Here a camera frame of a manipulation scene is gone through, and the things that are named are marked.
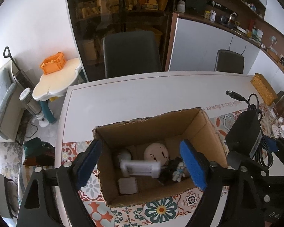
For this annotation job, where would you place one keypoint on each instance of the patterned tile table runner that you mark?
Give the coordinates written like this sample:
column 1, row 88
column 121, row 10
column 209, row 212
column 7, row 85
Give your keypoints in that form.
column 161, row 209

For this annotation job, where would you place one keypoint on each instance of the wide dark dining chair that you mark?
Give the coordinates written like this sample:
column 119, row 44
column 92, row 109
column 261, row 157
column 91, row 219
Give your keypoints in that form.
column 131, row 53

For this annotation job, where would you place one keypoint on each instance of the cream flower-shaped kids table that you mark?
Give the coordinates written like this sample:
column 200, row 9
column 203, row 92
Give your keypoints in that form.
column 58, row 81

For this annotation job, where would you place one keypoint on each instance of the brown cardboard box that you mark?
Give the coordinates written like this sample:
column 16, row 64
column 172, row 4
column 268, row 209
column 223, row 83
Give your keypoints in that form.
column 156, row 127

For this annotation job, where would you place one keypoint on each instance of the grey sofa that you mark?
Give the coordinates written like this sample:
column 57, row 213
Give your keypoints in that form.
column 2, row 104

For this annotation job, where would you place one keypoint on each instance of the grey square pad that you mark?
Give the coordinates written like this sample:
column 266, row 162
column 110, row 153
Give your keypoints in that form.
column 127, row 185

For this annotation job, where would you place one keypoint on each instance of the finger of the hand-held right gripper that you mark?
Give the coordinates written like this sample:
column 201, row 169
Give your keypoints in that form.
column 241, row 162
column 282, row 145

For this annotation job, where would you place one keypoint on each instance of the orange plastic crate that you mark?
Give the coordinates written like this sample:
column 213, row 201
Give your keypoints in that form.
column 53, row 63

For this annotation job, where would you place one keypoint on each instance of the white sideboard with wooden top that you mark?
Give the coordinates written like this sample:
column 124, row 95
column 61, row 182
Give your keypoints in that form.
column 215, row 40

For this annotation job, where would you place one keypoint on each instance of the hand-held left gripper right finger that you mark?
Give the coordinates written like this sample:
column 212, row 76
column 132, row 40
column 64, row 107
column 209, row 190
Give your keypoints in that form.
column 191, row 167

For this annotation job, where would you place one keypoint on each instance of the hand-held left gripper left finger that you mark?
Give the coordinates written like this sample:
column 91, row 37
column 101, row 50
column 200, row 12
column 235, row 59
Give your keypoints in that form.
column 90, row 165

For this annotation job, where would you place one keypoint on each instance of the white blue figurine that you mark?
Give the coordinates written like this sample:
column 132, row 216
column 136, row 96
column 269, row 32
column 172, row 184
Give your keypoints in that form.
column 178, row 171

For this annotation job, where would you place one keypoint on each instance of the narrow dark dining chair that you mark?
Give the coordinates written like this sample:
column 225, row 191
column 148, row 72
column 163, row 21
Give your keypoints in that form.
column 229, row 61

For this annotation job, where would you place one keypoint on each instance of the white jar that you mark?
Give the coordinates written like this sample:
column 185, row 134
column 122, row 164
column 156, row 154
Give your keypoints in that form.
column 181, row 6

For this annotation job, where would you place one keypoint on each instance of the white round smoke detector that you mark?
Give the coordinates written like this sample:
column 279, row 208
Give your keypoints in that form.
column 156, row 153

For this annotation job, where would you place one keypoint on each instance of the woven tan tissue box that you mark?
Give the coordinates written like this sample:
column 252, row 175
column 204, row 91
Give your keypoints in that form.
column 264, row 88

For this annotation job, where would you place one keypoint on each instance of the white battery charger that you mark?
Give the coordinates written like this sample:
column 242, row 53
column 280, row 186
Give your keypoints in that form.
column 140, row 169

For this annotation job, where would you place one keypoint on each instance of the dark glass display cabinet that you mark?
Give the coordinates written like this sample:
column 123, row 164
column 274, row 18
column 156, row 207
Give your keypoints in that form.
column 118, row 16

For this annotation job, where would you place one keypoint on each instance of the black power adapter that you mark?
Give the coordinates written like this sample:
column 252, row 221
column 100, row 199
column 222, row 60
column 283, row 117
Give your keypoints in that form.
column 246, row 134

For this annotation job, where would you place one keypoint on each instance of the white tower fan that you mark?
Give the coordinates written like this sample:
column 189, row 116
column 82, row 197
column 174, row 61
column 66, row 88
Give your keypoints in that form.
column 34, row 104

